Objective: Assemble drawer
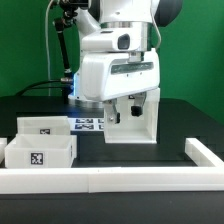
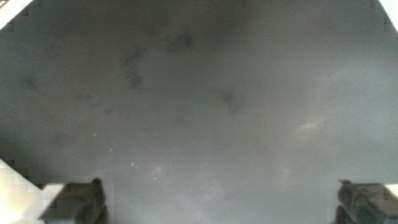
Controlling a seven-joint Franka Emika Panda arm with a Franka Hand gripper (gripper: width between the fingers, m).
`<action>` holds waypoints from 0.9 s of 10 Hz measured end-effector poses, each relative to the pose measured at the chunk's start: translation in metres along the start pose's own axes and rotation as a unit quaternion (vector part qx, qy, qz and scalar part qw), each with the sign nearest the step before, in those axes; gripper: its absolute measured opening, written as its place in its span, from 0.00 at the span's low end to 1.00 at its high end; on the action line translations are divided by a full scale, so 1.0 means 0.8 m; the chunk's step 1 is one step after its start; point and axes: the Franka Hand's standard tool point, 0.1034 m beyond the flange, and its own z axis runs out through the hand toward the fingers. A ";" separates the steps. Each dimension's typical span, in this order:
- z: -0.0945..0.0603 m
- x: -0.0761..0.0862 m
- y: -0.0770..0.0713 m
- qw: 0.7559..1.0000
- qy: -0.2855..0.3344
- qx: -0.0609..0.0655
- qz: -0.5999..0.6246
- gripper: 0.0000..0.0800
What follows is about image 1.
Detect white right fence rail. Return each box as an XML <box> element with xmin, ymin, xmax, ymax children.
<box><xmin>185</xmin><ymin>138</ymin><xmax>224</xmax><ymax>167</ymax></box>

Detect white drawer cabinet box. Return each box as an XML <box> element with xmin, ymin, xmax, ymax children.
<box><xmin>104</xmin><ymin>88</ymin><xmax>160</xmax><ymax>144</ymax></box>

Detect grey hanging cable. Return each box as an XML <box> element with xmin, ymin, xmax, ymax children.
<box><xmin>44</xmin><ymin>0</ymin><xmax>56</xmax><ymax>81</ymax></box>

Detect fiducial marker sheet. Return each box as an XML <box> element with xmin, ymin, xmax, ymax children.
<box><xmin>68</xmin><ymin>118</ymin><xmax>104</xmax><ymax>131</ymax></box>

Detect white drawer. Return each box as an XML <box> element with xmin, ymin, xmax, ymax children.
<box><xmin>17</xmin><ymin>116</ymin><xmax>70</xmax><ymax>135</ymax></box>
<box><xmin>5</xmin><ymin>134</ymin><xmax>77</xmax><ymax>169</ymax></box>

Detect black cable on table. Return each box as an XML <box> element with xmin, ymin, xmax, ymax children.
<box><xmin>14</xmin><ymin>79</ymin><xmax>74</xmax><ymax>98</ymax></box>

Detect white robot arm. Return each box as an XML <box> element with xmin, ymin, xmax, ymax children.
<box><xmin>75</xmin><ymin>0</ymin><xmax>183</xmax><ymax>123</ymax></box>

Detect white rear drawer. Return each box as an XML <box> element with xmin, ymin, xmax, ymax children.
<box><xmin>17</xmin><ymin>116</ymin><xmax>70</xmax><ymax>135</ymax></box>

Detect white front drawer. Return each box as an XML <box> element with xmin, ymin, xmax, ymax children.
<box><xmin>5</xmin><ymin>134</ymin><xmax>77</xmax><ymax>169</ymax></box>

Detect white left fence block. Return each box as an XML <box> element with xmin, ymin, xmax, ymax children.
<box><xmin>0</xmin><ymin>138</ymin><xmax>7</xmax><ymax>164</ymax></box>

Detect white front fence rail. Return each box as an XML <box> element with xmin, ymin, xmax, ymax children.
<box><xmin>0</xmin><ymin>167</ymin><xmax>224</xmax><ymax>194</ymax></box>

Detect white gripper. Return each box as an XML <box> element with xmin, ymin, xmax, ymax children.
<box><xmin>81</xmin><ymin>50</ymin><xmax>160</xmax><ymax>124</ymax></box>

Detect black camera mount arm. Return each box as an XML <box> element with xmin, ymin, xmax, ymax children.
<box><xmin>52</xmin><ymin>0</ymin><xmax>91</xmax><ymax>84</ymax></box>

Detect white fence rail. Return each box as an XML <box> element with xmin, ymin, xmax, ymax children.
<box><xmin>185</xmin><ymin>138</ymin><xmax>224</xmax><ymax>167</ymax></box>
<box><xmin>0</xmin><ymin>167</ymin><xmax>224</xmax><ymax>194</ymax></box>

